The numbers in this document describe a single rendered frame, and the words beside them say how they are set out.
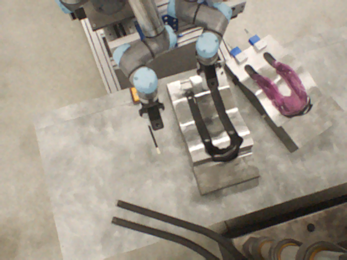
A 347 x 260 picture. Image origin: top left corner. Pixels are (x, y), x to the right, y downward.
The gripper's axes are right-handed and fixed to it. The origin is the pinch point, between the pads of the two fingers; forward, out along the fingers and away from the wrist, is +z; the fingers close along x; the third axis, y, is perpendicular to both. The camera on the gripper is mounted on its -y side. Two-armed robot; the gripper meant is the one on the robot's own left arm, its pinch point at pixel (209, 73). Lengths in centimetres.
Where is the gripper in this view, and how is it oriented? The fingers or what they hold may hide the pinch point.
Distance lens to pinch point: 159.7
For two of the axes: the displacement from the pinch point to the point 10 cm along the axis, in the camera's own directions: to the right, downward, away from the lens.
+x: -9.5, 3.1, 0.7
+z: 1.1, 0.9, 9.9
